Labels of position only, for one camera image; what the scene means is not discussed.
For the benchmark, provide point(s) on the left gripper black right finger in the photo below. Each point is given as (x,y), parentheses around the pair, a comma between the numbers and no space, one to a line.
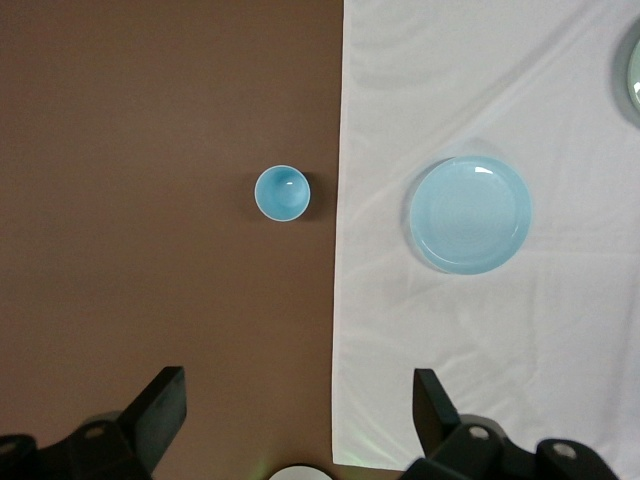
(450,445)

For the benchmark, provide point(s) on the blue bowl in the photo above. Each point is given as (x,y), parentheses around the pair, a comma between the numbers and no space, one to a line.
(470,215)

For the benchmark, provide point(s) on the blue ceramic cup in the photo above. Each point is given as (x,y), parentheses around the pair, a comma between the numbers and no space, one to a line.
(282,195)

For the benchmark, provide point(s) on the white cloth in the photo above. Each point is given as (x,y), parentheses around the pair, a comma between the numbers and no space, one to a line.
(450,350)

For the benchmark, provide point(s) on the green ceramic plate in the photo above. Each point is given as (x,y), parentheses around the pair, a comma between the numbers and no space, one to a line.
(631,75)

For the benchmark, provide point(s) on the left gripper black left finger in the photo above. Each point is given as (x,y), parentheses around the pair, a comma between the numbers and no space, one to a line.
(150,425)

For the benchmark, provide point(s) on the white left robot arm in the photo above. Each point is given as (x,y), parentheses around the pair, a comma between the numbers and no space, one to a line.
(298,474)

